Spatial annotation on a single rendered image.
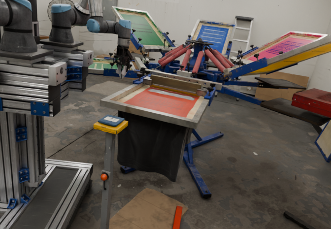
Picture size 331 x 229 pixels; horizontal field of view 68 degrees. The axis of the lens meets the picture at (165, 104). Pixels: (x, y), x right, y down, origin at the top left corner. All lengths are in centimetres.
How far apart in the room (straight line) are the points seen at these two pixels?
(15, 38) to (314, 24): 558
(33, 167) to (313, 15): 559
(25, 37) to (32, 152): 77
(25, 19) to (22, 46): 12
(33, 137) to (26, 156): 14
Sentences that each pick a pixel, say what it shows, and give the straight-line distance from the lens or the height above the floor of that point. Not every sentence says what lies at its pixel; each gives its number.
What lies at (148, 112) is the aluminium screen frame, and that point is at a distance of 138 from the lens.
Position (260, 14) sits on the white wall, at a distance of 597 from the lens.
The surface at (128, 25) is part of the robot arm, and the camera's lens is 157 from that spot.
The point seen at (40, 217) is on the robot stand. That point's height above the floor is 21.
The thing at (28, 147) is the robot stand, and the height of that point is 62.
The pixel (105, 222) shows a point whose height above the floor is 33.
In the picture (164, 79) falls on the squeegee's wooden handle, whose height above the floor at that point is 104.
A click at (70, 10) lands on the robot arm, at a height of 146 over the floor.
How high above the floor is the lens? 148
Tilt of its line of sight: 19 degrees down
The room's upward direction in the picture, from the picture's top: 8 degrees clockwise
